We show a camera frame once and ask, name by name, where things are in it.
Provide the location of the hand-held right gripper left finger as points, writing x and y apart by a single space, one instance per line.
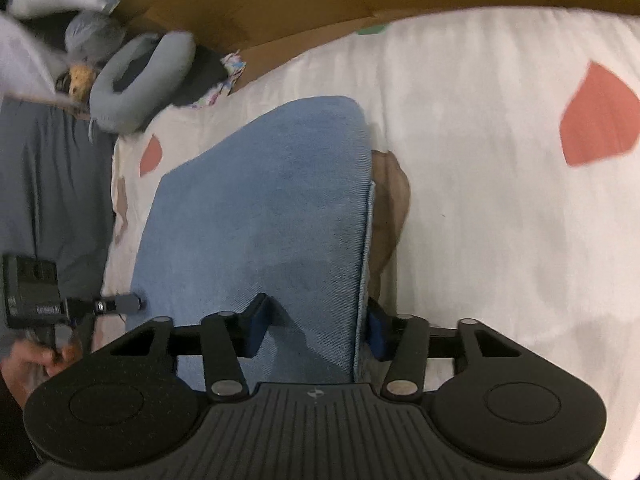
257 327

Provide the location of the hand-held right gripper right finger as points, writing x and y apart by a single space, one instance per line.
377 330

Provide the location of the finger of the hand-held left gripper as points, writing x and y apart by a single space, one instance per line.
120 303

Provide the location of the light blue denim jeans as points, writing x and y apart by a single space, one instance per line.
260 200

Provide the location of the person's left hand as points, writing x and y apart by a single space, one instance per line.
25 365

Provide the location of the dark grey quilt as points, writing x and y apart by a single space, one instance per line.
50 185

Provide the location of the cream printed bedsheet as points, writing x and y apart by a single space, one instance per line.
500 210

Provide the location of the grey neck pillow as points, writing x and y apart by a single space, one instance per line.
115 110

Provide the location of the small brown plush bear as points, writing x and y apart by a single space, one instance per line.
80 80

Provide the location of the white quilt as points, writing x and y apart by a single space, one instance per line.
20 65

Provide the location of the black cloth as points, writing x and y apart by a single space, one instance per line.
205 77

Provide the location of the colourful patterned cloth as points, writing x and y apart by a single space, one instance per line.
232 67

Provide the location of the grey plush toy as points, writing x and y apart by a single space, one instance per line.
95 32

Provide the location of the large brown cardboard sheet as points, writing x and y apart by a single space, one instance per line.
325 0

